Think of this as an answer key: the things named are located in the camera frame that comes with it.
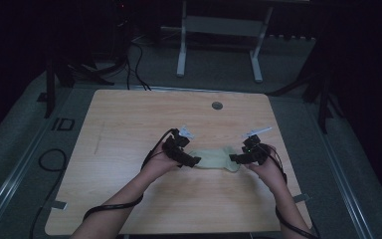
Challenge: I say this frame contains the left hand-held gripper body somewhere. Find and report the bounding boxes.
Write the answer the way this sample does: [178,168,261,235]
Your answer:
[161,124,195,157]

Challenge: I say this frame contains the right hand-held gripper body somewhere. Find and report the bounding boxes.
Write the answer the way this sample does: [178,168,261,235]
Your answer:
[241,125,274,157]

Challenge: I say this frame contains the pale green sock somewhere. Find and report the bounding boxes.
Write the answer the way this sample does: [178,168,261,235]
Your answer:
[188,145,242,173]

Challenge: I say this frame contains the person's left hand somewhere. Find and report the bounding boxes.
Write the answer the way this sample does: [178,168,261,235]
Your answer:
[141,145,181,181]

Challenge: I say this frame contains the person's right hand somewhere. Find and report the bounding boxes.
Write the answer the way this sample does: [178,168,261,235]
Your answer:
[247,143,288,193]

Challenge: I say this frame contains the grey tape piece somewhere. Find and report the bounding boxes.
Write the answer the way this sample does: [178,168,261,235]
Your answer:
[50,199,69,211]
[292,193,311,204]

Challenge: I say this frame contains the black metal stand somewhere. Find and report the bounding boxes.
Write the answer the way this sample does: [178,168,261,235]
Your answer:
[37,58,115,120]
[268,63,345,135]

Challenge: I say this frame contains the dark computer tower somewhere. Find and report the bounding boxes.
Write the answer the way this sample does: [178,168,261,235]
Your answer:
[110,0,135,64]

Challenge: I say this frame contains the black cables on floor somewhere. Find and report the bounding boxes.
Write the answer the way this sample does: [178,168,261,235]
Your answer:
[124,39,152,92]

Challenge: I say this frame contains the metal floor rail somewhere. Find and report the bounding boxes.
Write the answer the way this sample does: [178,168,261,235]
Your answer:
[0,89,96,238]
[306,99,376,239]

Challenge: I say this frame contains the white metal desk frame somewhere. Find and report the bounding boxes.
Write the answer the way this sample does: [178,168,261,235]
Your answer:
[160,0,275,84]

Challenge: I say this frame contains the black floor cable loop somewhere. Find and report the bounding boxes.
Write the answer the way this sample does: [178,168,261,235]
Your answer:
[29,147,69,239]

